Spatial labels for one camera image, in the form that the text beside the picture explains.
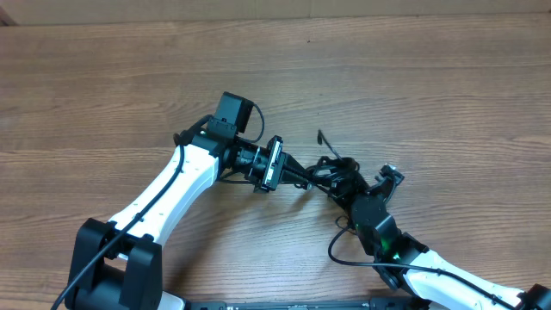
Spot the black usb cable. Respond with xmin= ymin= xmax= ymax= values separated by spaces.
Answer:
xmin=294 ymin=128 xmax=362 ymax=193

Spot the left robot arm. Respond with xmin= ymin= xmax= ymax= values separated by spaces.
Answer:
xmin=53 ymin=92 xmax=311 ymax=310

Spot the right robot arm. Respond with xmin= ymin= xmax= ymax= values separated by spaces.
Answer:
xmin=328 ymin=174 xmax=550 ymax=309

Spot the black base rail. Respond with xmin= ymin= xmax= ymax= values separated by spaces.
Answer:
xmin=183 ymin=297 xmax=430 ymax=310

